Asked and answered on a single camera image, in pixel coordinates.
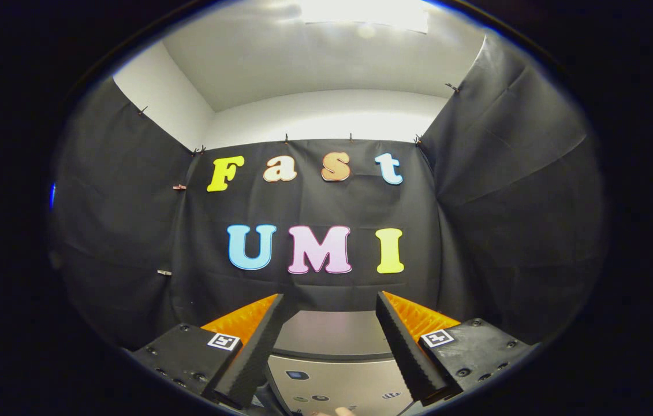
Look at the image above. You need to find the black backdrop cloth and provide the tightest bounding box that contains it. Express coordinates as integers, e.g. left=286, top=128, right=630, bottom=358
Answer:
left=49, top=32, right=607, bottom=347

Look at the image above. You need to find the grey box with buttons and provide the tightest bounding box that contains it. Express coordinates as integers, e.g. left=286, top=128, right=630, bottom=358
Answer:
left=266, top=310, right=419, bottom=416

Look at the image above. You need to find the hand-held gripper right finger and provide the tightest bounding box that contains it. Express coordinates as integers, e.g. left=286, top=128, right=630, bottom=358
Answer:
left=375, top=291, right=542, bottom=405

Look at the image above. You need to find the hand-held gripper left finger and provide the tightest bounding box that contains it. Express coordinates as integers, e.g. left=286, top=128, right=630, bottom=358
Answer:
left=130, top=294, right=285, bottom=410

